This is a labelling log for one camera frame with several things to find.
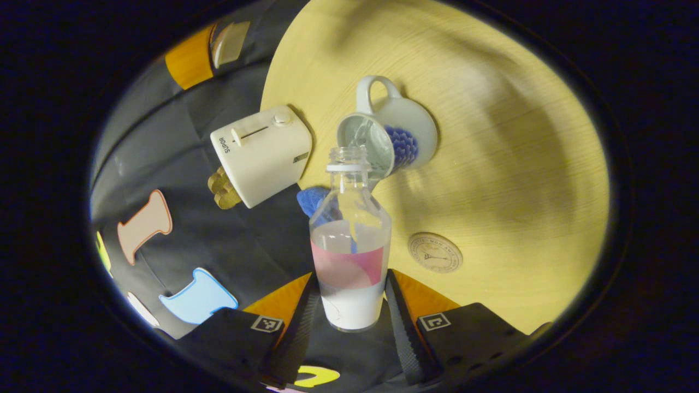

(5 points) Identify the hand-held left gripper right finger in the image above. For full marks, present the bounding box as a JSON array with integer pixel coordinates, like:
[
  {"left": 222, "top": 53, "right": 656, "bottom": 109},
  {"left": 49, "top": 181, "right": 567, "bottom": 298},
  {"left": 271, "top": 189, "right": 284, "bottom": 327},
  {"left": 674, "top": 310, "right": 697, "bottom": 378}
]
[{"left": 385, "top": 269, "right": 538, "bottom": 385}]

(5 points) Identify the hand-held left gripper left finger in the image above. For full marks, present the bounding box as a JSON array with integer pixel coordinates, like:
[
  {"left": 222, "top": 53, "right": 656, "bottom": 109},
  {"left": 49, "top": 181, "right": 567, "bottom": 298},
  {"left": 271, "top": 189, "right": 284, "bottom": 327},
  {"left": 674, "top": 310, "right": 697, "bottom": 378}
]
[{"left": 175, "top": 273, "right": 320, "bottom": 389}]

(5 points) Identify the clear plastic water bottle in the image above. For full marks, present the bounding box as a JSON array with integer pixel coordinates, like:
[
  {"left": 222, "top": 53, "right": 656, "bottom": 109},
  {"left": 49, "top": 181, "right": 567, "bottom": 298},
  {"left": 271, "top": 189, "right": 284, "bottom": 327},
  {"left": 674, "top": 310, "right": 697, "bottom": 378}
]
[{"left": 309, "top": 145, "right": 392, "bottom": 332}]

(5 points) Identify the round cork coaster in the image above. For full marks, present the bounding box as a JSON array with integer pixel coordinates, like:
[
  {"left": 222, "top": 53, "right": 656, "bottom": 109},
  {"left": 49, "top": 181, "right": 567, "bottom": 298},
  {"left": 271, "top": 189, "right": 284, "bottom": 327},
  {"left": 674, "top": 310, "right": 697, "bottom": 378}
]
[{"left": 407, "top": 232, "right": 464, "bottom": 274}]

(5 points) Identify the white blue teacup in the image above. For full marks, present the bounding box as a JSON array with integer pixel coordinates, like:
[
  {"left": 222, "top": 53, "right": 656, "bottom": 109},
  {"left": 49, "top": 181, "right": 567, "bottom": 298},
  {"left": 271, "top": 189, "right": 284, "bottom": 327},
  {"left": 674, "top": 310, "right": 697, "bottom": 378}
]
[{"left": 336, "top": 75, "right": 439, "bottom": 181}]

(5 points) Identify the black backdrop cloth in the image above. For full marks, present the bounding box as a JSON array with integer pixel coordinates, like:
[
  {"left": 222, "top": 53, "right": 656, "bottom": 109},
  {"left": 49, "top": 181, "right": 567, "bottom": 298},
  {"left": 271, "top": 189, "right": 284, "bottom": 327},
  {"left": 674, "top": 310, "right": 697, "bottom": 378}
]
[{"left": 90, "top": 0, "right": 426, "bottom": 393}]

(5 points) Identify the white toaster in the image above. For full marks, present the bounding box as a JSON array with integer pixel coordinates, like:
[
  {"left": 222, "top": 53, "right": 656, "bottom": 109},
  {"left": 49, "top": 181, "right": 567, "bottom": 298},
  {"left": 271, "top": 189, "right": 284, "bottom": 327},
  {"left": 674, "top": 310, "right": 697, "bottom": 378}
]
[{"left": 210, "top": 105, "right": 313, "bottom": 209}]

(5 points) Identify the brown bread slice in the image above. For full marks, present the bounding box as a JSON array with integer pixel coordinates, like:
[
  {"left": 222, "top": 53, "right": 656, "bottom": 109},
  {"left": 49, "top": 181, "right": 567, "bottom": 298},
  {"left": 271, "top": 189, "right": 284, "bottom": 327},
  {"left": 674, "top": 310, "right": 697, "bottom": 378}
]
[
  {"left": 214, "top": 184, "right": 242, "bottom": 210},
  {"left": 207, "top": 166, "right": 233, "bottom": 197}
]

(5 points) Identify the blue folded towel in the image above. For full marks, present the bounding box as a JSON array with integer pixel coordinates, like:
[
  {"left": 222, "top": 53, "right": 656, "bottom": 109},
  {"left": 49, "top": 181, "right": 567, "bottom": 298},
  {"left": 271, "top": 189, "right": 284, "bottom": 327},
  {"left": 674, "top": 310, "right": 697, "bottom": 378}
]
[{"left": 297, "top": 186, "right": 331, "bottom": 219}]

